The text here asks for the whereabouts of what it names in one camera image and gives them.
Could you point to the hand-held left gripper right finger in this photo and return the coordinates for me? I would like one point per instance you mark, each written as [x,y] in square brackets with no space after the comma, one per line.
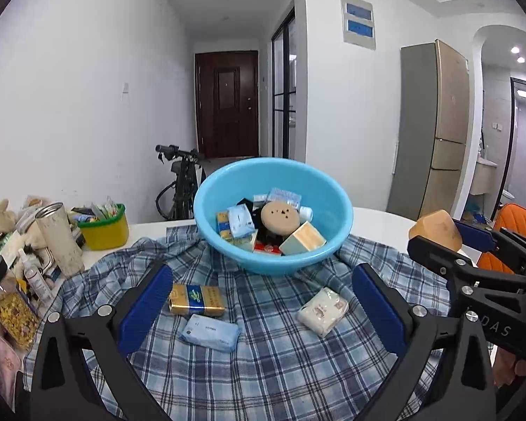
[379,307]

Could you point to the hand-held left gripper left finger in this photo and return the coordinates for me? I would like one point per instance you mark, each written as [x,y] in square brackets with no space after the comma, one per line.
[144,307]

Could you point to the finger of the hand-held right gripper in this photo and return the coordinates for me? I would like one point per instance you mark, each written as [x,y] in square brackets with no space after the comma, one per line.
[434,254]
[477,237]

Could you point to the gold cigarette pack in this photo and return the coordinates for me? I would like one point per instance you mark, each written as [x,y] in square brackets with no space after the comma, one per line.
[197,298]

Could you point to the white tissue pack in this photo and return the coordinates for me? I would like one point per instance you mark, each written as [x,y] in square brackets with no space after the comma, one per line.
[322,311]

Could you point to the light blue tissue pack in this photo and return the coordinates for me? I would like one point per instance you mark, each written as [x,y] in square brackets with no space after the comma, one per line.
[210,333]

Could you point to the blue plastic basin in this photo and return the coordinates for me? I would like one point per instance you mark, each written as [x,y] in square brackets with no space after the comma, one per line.
[271,265]

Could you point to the blue wet wipe packet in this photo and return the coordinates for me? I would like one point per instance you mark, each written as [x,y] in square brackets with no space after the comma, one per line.
[285,196]

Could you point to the person's right hand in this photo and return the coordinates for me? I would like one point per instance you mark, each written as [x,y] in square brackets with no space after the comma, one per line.
[506,370]

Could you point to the orange chair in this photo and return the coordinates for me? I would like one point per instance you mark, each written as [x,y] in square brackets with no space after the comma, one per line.
[521,215]

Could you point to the white vanity cabinet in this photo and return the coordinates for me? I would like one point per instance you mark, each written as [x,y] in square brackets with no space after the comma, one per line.
[482,177]

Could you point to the yellow plastic bin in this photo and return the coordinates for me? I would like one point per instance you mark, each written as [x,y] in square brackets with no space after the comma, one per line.
[105,230]

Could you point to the tan and green box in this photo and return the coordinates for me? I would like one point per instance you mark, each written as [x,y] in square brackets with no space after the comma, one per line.
[307,237]

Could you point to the beige tumbler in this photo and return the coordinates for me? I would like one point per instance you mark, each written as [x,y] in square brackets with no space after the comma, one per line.
[63,241]

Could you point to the bunch of sachets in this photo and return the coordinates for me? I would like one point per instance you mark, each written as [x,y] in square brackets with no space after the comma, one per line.
[105,208]

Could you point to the white spray bottle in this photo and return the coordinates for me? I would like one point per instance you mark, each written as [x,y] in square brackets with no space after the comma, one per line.
[37,280]

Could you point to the gold refrigerator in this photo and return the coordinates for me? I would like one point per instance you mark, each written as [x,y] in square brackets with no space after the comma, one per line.
[438,131]

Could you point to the yellow and blue box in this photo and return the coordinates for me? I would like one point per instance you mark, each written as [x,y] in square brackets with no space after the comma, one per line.
[224,226]

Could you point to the small white bottle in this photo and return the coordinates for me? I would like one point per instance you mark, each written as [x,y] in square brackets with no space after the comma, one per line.
[306,213]

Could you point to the pale green box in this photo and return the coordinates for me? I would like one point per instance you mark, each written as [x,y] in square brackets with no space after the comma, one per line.
[245,242]

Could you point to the blue plaid cloth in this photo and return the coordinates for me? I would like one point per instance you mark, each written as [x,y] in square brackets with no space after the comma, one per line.
[267,359]

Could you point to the red box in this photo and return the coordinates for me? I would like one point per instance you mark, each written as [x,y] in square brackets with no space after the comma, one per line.
[267,249]

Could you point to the blue patterned tissue packet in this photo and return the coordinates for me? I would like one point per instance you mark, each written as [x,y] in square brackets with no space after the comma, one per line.
[242,220]

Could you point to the jar of dried flowers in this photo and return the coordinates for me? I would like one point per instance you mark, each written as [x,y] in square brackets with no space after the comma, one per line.
[13,315]

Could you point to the black bicycle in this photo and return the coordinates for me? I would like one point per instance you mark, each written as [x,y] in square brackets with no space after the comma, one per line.
[184,180]

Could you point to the round tan case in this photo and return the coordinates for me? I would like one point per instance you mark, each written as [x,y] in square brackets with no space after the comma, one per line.
[280,217]

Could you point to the white plush toy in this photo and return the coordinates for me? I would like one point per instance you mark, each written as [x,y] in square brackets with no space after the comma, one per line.
[30,237]

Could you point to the black box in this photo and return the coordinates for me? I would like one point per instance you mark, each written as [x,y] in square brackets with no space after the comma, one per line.
[247,202]

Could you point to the pink pouch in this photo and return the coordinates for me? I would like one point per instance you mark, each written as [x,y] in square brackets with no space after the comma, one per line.
[0,359]

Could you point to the beige plush toy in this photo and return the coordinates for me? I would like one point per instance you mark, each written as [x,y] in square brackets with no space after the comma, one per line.
[0,223]

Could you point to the black framed glass door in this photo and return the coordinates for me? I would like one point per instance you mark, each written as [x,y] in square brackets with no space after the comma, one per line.
[285,96]

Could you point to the dark wooden door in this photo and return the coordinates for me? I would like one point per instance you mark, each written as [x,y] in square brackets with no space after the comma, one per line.
[225,105]

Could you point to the wall electrical panel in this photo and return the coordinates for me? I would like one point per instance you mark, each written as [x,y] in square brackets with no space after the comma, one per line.
[358,22]

